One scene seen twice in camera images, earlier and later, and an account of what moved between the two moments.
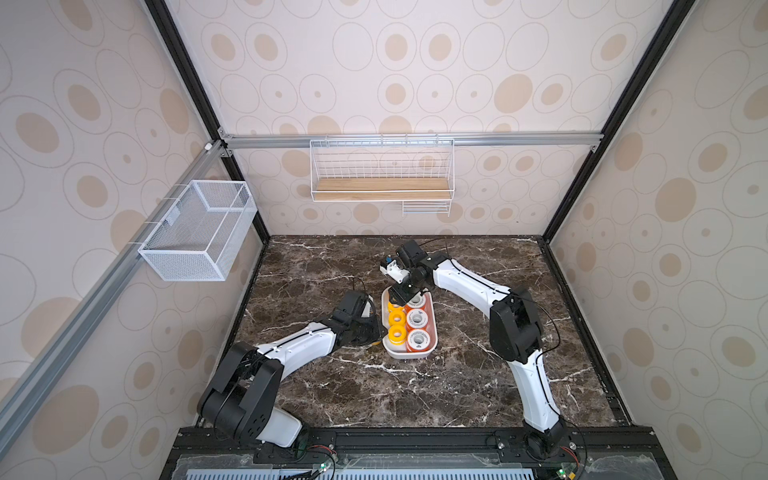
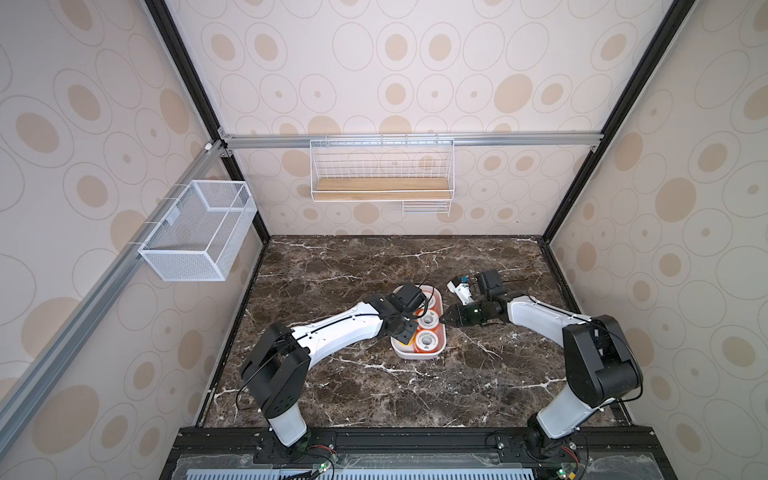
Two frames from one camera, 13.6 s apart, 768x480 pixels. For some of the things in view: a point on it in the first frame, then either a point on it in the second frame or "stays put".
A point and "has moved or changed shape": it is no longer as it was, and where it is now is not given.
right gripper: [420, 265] → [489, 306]
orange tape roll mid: [416, 303] has moved or changed shape
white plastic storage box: [401, 351] has moved or changed shape
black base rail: [210, 453] stays put
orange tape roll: [417, 318] has moved or changed shape
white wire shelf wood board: [383, 171] stays put
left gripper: [376, 331] → [410, 331]
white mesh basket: [201, 238] stays put
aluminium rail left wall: [31, 388] stays put
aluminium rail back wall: [262, 141] stays put
